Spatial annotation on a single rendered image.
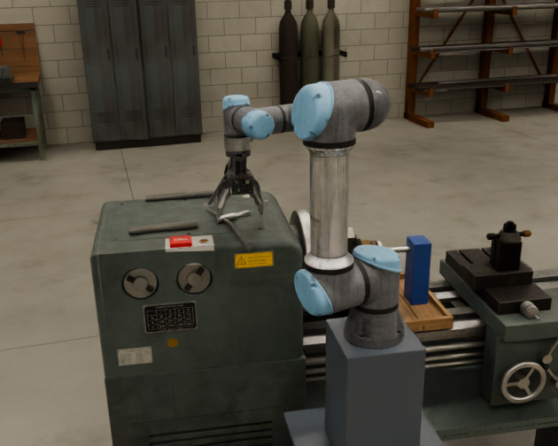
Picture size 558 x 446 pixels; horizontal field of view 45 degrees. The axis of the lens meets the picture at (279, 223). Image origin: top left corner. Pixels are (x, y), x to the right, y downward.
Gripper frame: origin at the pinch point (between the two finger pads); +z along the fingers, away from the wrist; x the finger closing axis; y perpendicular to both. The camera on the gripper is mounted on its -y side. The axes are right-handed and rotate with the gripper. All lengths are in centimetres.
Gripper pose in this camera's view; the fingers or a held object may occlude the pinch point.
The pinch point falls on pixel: (240, 214)
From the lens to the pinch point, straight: 201.1
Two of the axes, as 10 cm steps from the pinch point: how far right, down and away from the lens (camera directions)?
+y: 1.7, 3.4, -9.2
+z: 0.2, 9.4, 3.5
